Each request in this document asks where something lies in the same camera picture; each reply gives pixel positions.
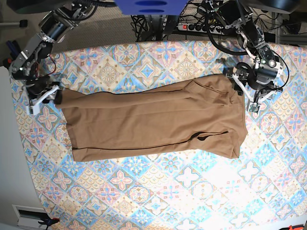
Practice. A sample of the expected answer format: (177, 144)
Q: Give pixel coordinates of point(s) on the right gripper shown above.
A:
(37, 87)

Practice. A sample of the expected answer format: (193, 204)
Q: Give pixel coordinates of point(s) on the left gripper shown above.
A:
(258, 77)

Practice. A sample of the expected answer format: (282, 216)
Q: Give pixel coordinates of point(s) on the brown t-shirt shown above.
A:
(204, 113)

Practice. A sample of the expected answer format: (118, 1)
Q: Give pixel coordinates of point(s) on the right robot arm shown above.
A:
(62, 16)

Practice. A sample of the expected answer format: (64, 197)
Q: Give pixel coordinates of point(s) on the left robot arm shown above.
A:
(268, 65)

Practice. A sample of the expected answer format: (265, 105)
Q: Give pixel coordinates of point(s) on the white power strip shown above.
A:
(199, 28)

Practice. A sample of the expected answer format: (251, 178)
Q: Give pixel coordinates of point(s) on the red black clamp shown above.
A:
(9, 61)

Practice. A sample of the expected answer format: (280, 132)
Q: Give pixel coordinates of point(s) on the patterned tablecloth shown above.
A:
(190, 190)

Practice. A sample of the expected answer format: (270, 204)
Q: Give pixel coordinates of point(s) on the white floor vent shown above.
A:
(28, 217)

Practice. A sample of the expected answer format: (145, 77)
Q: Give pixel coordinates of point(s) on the orange black clamp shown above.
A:
(48, 221)

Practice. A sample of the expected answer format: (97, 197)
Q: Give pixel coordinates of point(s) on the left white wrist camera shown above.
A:
(259, 97)

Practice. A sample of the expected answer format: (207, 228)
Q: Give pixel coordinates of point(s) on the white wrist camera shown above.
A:
(259, 97)
(34, 105)

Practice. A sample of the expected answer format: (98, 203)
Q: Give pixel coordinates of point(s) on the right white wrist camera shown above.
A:
(34, 105)

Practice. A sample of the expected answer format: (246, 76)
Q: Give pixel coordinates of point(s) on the blue handled clamp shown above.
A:
(14, 48)

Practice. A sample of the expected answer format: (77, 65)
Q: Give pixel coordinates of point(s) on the blue mount plate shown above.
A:
(151, 7)

